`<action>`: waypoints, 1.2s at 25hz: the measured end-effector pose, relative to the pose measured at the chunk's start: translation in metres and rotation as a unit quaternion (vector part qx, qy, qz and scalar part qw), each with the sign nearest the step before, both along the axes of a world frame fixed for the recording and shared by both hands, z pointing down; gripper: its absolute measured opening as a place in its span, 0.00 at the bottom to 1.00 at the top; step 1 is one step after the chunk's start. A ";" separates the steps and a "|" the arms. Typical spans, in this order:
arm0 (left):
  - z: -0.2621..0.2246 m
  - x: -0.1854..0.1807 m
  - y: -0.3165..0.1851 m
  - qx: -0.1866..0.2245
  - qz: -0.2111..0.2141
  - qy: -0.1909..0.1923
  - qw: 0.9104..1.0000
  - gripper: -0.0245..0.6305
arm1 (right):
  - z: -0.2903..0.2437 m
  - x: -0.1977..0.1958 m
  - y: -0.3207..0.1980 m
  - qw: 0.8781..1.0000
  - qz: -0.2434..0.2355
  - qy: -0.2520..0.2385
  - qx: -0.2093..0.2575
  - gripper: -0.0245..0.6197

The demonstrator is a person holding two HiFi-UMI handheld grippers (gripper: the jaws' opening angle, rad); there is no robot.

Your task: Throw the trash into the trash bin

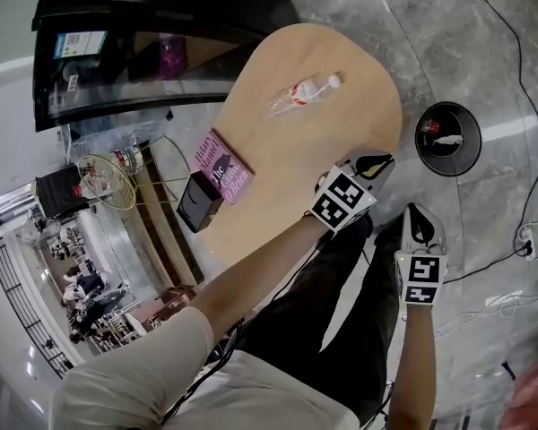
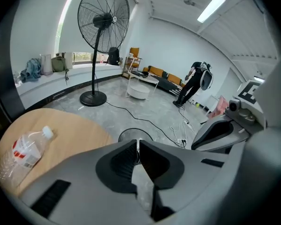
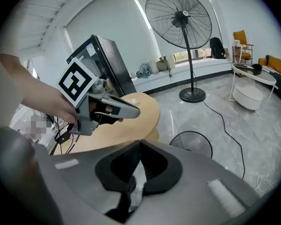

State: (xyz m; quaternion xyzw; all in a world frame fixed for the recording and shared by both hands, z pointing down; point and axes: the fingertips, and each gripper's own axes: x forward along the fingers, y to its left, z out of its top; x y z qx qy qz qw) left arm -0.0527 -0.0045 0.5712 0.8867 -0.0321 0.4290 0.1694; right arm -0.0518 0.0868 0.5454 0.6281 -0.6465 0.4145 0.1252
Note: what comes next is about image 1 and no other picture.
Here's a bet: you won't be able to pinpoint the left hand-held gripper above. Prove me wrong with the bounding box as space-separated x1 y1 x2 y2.
308 149 395 233

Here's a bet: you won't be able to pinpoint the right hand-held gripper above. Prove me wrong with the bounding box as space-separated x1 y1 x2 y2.
394 202 449 306

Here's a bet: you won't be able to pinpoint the black wire waste bin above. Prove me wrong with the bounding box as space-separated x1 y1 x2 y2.
414 100 483 177

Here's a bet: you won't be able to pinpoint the clear plastic bottle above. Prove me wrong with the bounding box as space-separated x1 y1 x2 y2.
266 73 344 118

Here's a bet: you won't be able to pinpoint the person's left forearm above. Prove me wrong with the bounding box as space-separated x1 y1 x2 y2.
188 212 331 347

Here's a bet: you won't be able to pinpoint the person's right forearm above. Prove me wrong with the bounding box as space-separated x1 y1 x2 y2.
387 302 438 430

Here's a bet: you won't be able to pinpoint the wooden coffee table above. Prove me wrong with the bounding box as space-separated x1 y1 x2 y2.
195 22 404 288

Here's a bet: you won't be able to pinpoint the person's right black shoe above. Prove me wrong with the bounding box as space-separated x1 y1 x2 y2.
374 221 404 248

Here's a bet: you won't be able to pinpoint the person's black shoe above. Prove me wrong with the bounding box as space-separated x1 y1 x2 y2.
374 221 404 248
353 215 374 241

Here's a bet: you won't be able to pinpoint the person's left black shoe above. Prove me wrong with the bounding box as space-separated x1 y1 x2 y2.
353 215 374 241

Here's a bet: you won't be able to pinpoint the person's black trousers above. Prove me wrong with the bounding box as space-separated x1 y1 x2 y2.
232 221 403 427

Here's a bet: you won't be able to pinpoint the pink book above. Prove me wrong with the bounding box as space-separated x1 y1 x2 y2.
192 127 256 206

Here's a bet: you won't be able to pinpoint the black box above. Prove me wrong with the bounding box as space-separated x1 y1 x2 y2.
176 171 225 234

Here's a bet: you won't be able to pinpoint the pink cloth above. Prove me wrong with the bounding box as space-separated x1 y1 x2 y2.
501 349 538 430

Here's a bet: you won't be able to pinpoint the brown wooden bench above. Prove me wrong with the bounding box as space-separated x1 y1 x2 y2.
134 143 206 286

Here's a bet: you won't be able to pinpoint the brown wooden cabinet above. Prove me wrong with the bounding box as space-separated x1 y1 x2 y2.
129 284 198 331

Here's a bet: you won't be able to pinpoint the large clear water jug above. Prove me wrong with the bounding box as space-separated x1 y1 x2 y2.
110 147 144 176

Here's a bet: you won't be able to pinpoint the clear plastic storage box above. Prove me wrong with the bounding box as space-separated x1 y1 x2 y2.
58 114 171 154

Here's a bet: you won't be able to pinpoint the person's white shirt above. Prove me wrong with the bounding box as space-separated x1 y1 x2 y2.
48 305 360 430

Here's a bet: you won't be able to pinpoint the black cabinet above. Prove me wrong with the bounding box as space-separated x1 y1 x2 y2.
34 166 92 219

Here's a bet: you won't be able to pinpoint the black metal railing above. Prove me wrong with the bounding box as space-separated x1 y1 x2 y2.
0 243 76 379

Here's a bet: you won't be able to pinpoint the black floor cable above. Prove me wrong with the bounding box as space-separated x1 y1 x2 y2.
442 246 530 286

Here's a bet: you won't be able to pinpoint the white floor cables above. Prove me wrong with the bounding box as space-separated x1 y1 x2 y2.
432 289 538 340

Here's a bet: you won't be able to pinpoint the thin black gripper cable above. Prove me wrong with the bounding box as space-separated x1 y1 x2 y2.
161 239 324 423

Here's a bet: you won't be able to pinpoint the gold wire chair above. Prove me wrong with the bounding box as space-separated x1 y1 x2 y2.
76 134 192 211

